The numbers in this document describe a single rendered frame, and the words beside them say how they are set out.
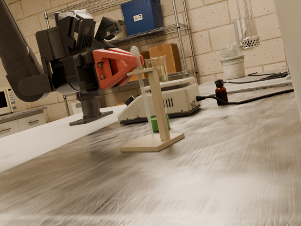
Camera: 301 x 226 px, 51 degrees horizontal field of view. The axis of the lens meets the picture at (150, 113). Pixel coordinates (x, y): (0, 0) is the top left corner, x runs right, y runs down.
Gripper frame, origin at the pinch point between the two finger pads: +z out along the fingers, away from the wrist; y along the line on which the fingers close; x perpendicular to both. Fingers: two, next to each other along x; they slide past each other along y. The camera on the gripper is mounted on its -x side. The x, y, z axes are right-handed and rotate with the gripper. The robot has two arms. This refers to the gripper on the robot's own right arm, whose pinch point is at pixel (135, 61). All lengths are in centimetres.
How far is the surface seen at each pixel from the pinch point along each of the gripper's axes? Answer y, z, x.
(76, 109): 174, -240, 22
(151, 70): -0.8, 3.3, 1.9
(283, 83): 64, 4, 14
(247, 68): 262, -80, 17
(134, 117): 19.9, -21.2, 12.4
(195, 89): 32.7, -9.2, 9.1
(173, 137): 1.1, 3.2, 13.4
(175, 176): -12.8, 12.6, 14.1
